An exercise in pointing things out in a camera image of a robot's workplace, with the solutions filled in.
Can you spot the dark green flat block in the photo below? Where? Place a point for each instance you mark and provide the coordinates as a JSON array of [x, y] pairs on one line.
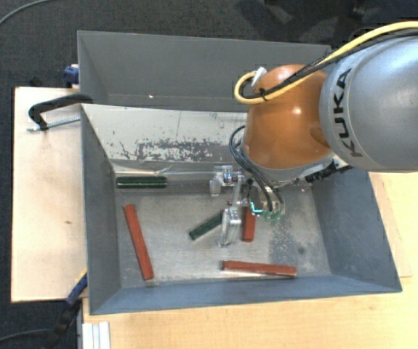
[[141, 182], [205, 227]]

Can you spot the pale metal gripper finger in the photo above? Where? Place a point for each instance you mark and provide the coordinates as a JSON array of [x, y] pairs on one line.
[[227, 176], [231, 224]]

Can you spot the grey metal bin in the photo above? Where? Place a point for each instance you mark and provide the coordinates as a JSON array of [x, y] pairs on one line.
[[179, 253]]

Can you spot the red-brown flat block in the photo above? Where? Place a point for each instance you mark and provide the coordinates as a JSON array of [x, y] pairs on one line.
[[259, 268], [248, 227], [138, 242]]

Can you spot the pale wood board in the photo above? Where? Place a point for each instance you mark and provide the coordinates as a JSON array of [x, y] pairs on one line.
[[45, 202]]

